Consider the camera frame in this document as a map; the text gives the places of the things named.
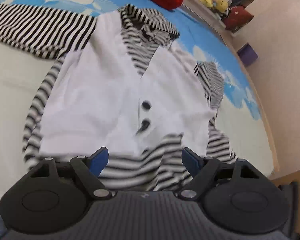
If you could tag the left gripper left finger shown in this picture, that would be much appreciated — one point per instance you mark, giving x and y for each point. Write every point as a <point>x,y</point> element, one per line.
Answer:
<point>87,169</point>

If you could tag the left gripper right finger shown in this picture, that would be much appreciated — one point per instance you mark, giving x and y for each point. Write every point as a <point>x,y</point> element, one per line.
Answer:
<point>202,171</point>

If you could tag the striped white hooded cardigan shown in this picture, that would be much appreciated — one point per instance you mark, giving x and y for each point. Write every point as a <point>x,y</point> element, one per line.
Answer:
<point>120,81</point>

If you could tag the blue patterned bed sheet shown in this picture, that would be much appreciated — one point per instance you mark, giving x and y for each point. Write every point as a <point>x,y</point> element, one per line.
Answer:
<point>21,74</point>

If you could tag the purple box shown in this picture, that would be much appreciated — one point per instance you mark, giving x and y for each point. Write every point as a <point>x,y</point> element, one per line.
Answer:
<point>247,55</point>

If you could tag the dark red cushion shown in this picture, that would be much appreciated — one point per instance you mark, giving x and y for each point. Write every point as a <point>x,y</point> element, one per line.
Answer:
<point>237,18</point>

